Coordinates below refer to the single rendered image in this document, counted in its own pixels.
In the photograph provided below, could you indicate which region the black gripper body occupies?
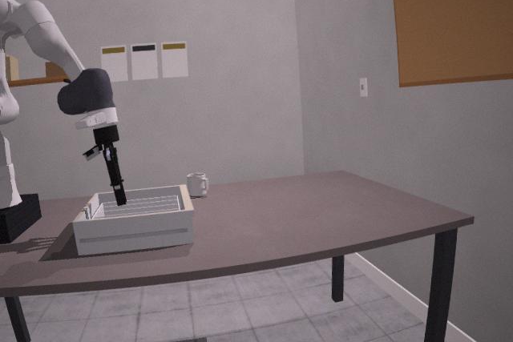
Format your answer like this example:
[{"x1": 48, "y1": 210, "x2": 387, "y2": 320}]
[{"x1": 93, "y1": 125, "x2": 119, "y2": 160}]

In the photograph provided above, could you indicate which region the white mug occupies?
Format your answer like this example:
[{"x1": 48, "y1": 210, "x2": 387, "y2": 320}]
[{"x1": 187, "y1": 173, "x2": 209, "y2": 196}]

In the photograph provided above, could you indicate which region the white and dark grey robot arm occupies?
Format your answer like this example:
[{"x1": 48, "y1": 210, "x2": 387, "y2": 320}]
[{"x1": 0, "y1": 0, "x2": 118, "y2": 209}]

